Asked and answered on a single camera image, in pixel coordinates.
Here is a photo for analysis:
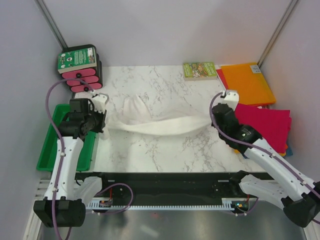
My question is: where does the purple cable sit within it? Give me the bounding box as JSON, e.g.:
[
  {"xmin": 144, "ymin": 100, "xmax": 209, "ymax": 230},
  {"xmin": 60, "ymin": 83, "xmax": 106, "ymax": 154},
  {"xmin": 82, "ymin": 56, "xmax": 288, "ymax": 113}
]
[
  {"xmin": 209, "ymin": 91, "xmax": 320, "ymax": 193},
  {"xmin": 44, "ymin": 78, "xmax": 96, "ymax": 240}
]

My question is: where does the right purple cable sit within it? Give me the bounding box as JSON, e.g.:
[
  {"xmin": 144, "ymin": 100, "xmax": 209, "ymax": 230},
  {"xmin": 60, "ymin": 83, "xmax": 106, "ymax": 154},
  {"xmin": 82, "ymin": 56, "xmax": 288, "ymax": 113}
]
[{"xmin": 209, "ymin": 91, "xmax": 320, "ymax": 193}]

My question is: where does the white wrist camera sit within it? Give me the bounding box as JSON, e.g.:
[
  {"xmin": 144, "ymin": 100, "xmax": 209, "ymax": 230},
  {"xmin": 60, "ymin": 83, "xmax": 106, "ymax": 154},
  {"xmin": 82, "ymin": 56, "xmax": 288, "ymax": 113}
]
[
  {"xmin": 91, "ymin": 93, "xmax": 110, "ymax": 114},
  {"xmin": 220, "ymin": 90, "xmax": 239, "ymax": 111}
]

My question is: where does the green plastic tray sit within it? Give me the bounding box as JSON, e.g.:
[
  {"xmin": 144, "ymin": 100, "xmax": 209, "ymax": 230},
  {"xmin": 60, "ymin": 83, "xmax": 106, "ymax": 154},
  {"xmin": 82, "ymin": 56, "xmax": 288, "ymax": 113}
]
[{"xmin": 36, "ymin": 104, "xmax": 98, "ymax": 172}]

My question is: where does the green book on stand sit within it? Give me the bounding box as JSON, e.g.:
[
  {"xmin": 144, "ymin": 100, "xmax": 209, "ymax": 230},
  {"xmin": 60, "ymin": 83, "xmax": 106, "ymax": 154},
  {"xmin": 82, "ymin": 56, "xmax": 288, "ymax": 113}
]
[{"xmin": 57, "ymin": 47, "xmax": 97, "ymax": 74}]

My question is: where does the right aluminium frame post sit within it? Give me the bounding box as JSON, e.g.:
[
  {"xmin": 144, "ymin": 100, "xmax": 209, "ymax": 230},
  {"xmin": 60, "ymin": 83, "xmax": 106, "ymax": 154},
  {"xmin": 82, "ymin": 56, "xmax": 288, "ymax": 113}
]
[{"xmin": 257, "ymin": 0, "xmax": 300, "ymax": 68}]

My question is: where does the white t shirt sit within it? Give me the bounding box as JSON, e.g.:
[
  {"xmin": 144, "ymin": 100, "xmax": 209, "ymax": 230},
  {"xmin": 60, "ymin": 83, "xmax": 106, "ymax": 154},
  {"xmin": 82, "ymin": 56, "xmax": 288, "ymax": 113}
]
[{"xmin": 106, "ymin": 95, "xmax": 211, "ymax": 136}]

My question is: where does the orange plastic folder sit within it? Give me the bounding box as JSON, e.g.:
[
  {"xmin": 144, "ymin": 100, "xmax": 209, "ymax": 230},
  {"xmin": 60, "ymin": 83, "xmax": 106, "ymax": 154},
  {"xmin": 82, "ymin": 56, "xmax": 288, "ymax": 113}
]
[{"xmin": 220, "ymin": 62, "xmax": 276, "ymax": 106}]

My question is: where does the aluminium frame post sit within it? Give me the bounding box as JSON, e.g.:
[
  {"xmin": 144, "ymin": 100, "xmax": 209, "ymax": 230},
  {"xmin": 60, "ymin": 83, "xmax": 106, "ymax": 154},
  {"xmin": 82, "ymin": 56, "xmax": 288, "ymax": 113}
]
[
  {"xmin": 35, "ymin": 0, "xmax": 68, "ymax": 49},
  {"xmin": 257, "ymin": 0, "xmax": 300, "ymax": 68}
]

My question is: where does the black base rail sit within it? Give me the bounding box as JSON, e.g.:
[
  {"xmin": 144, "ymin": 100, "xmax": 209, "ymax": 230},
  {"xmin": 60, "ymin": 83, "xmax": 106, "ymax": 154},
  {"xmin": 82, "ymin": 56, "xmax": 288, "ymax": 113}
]
[{"xmin": 74, "ymin": 170, "xmax": 273, "ymax": 207}]

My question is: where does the left aluminium frame post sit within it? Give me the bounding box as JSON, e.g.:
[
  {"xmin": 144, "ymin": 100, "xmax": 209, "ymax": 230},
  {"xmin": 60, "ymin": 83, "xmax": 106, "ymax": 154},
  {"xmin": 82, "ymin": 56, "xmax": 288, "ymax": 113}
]
[{"xmin": 35, "ymin": 0, "xmax": 68, "ymax": 49}]

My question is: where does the white slotted cable duct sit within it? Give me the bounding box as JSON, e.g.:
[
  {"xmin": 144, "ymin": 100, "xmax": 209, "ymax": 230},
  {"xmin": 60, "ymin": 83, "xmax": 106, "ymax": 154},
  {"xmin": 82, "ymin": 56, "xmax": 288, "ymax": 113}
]
[{"xmin": 86, "ymin": 198, "xmax": 248, "ymax": 212}]

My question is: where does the light green book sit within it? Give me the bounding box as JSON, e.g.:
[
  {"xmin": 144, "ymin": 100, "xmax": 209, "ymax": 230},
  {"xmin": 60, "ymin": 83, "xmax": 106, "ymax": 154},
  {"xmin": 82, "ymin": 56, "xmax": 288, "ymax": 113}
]
[{"xmin": 182, "ymin": 62, "xmax": 218, "ymax": 81}]

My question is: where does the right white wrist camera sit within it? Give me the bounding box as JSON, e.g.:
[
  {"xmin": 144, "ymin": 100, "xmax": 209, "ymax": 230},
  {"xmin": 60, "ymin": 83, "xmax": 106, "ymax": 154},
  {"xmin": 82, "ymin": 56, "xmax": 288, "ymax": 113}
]
[{"xmin": 220, "ymin": 90, "xmax": 239, "ymax": 111}]

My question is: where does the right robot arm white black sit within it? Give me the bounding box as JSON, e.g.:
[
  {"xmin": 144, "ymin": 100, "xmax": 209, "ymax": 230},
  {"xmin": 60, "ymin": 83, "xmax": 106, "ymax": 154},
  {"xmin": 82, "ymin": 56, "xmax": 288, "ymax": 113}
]
[{"xmin": 209, "ymin": 103, "xmax": 320, "ymax": 228}]

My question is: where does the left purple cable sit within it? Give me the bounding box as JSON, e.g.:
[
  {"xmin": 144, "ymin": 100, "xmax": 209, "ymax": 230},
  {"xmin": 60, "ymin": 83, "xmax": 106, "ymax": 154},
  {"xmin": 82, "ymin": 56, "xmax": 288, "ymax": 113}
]
[{"xmin": 44, "ymin": 78, "xmax": 96, "ymax": 240}]

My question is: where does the black pink drawer stand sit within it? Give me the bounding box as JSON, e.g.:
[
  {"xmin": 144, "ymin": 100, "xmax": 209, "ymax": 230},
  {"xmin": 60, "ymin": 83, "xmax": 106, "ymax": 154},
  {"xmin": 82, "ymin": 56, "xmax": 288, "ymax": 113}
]
[{"xmin": 58, "ymin": 44, "xmax": 103, "ymax": 93}]

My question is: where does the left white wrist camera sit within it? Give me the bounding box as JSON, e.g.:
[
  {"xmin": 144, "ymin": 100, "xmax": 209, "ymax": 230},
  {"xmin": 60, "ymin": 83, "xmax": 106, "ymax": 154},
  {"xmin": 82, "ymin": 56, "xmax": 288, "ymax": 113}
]
[{"xmin": 91, "ymin": 93, "xmax": 110, "ymax": 114}]

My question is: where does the red folder under orange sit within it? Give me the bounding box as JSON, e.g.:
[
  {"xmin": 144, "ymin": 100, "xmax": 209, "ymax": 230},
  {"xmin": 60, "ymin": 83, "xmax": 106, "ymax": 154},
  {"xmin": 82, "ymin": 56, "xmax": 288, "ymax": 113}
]
[{"xmin": 215, "ymin": 68, "xmax": 273, "ymax": 109}]

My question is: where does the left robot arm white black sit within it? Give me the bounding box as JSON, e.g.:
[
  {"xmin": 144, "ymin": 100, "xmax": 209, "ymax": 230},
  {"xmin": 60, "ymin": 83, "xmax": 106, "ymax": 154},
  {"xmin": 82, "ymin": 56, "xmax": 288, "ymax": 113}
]
[{"xmin": 33, "ymin": 94, "xmax": 110, "ymax": 228}]

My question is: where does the magenta folded t shirt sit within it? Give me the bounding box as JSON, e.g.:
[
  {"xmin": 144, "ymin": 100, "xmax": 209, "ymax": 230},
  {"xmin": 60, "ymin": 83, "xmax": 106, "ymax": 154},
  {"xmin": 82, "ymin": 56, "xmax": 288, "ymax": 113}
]
[{"xmin": 235, "ymin": 103, "xmax": 292, "ymax": 153}]

